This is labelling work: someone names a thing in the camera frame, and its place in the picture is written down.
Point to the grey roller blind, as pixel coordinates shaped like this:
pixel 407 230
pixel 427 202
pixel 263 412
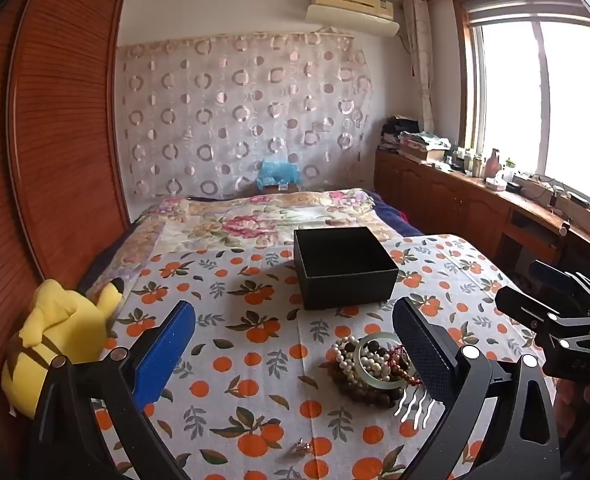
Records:
pixel 525 10

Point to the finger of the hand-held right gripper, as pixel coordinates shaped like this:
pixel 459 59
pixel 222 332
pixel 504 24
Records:
pixel 555 275
pixel 525 307

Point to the floral quilt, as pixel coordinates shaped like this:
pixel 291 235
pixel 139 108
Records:
pixel 235 222

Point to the pile of clothes and books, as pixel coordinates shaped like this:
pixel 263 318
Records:
pixel 410 140

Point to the patterned window curtain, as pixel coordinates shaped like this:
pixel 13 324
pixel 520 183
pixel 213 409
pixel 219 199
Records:
pixel 419 60

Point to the yellow plush toy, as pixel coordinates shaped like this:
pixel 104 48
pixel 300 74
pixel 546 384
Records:
pixel 57 335

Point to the orange fruit print bedsheet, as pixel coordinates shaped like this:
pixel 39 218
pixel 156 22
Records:
pixel 285 360

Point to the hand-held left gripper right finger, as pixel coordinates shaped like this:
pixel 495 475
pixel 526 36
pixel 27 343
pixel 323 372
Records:
pixel 422 355

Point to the silver hair comb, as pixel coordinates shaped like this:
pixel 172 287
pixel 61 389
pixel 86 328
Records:
pixel 415 405

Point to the dark blue blanket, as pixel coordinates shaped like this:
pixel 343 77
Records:
pixel 400 220

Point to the circle pattern wall curtain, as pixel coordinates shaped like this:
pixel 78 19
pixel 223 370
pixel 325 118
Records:
pixel 215 110

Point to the blue plastic bag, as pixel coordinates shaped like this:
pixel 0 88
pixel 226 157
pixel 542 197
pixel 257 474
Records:
pixel 277 172

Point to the wooden frame window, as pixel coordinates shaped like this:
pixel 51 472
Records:
pixel 540 110

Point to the small cardboard box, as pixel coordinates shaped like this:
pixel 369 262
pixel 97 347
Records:
pixel 281 188

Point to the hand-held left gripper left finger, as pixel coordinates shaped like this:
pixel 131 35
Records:
pixel 165 352

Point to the pale green jade bangle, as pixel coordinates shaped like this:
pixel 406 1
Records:
pixel 362 374

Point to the black cardboard box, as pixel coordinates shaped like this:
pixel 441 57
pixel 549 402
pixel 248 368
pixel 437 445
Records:
pixel 342 280

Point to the long wooden cabinet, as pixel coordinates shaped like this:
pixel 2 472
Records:
pixel 450 200

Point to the row of small bottles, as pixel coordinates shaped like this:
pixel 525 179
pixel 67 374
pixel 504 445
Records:
pixel 467 162

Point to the wall air conditioner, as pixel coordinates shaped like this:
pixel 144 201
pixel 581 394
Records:
pixel 355 20

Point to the pink bottle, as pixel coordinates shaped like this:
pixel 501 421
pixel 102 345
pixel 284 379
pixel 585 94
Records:
pixel 492 165

